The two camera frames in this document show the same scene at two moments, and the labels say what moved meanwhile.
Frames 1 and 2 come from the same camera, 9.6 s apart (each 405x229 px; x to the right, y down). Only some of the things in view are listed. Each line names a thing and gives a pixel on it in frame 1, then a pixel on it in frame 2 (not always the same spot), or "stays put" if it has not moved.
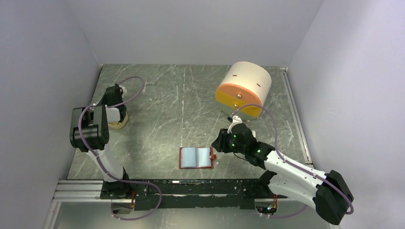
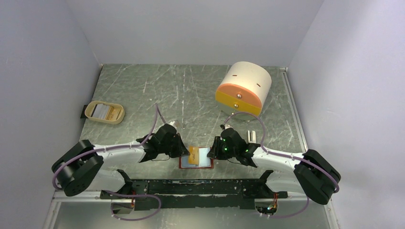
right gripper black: x=220 y=142 → x=215 y=152
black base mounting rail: x=234 y=194 stays put
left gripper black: x=106 y=97 → x=181 y=150
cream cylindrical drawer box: x=242 y=84 stays put
